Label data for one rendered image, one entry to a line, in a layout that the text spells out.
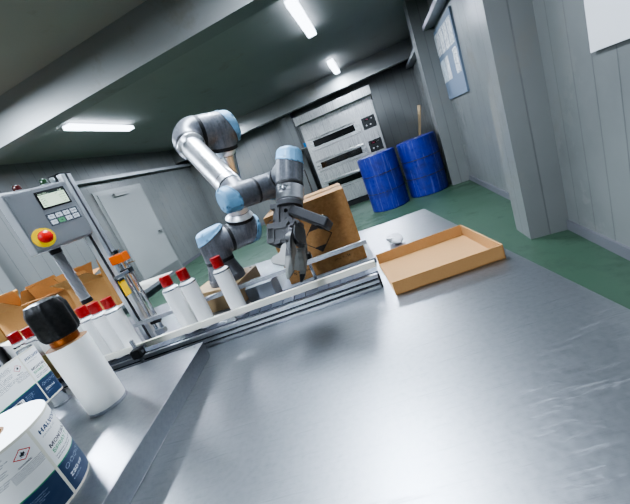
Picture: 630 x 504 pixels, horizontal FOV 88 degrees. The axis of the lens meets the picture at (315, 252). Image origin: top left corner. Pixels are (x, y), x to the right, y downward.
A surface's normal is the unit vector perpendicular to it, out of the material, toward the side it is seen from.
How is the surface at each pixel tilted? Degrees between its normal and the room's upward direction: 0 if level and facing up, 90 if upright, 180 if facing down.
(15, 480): 90
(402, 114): 90
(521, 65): 90
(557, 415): 0
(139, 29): 90
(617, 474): 0
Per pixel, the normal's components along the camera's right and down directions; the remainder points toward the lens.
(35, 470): 0.92, -0.28
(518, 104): -0.18, 0.34
